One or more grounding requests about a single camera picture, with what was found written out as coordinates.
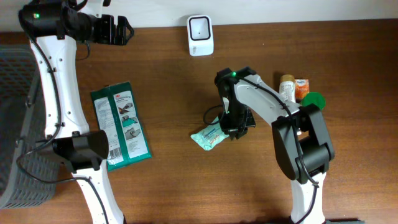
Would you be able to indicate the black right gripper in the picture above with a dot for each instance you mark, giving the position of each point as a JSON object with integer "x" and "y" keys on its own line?
{"x": 233, "y": 127}

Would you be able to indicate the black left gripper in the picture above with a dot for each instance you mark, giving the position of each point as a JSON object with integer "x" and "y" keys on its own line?
{"x": 108, "y": 37}

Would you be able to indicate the teal wet wipes pack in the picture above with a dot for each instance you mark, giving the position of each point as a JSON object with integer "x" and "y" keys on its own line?
{"x": 210, "y": 136}

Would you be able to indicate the white tube gold cap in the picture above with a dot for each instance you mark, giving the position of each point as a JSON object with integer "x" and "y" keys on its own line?
{"x": 287, "y": 87}

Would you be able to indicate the orange small juice carton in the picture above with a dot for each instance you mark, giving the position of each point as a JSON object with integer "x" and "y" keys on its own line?
{"x": 302, "y": 88}

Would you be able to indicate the green 3M cloth package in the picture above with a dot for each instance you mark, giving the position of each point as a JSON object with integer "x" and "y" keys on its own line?
{"x": 117, "y": 116}

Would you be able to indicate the green lid glass jar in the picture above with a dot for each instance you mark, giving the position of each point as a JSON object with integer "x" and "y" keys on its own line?
{"x": 315, "y": 98}

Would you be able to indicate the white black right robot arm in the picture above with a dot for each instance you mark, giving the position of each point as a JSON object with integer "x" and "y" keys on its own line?
{"x": 302, "y": 144}

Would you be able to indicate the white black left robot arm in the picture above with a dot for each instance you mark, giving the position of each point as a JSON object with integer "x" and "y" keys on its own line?
{"x": 54, "y": 28}

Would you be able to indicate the white barcode scanner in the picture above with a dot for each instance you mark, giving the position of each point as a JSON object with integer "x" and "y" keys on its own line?
{"x": 200, "y": 35}

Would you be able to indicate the grey plastic basket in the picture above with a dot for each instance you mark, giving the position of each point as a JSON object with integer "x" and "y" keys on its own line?
{"x": 26, "y": 179}

